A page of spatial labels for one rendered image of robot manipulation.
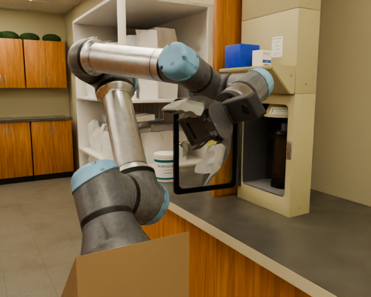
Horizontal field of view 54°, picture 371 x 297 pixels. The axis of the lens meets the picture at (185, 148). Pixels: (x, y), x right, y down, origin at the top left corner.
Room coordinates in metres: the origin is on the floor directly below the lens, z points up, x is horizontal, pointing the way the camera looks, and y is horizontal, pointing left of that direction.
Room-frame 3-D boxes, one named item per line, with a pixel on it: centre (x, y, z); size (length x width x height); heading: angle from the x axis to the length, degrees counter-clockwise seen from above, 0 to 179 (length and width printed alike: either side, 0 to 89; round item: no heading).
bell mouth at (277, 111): (1.52, -0.41, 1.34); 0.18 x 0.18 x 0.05
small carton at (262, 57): (1.42, -0.29, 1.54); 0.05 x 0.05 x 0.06; 38
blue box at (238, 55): (1.53, -0.23, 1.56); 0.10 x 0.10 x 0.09; 30
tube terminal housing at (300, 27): (1.55, -0.43, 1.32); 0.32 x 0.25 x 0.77; 30
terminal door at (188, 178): (1.55, -0.09, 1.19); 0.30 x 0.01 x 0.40; 115
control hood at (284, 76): (1.46, -0.27, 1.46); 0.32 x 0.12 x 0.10; 30
